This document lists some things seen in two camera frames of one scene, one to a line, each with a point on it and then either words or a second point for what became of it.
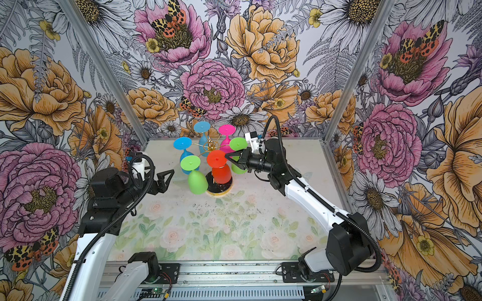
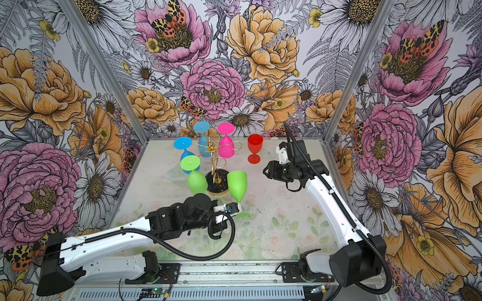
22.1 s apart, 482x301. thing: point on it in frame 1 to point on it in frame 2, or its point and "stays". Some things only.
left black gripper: x=163 y=186 to x=218 y=226
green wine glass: x=238 y=143 to x=237 y=182
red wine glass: x=221 y=172 to x=255 y=143
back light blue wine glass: x=203 y=126 stays
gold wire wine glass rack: x=211 y=145 stays
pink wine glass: x=226 y=130 stays
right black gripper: x=243 y=161 to x=272 y=172
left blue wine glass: x=183 y=143 stays
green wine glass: x=198 y=182 stays
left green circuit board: x=157 y=290 stays
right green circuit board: x=319 y=289 stays
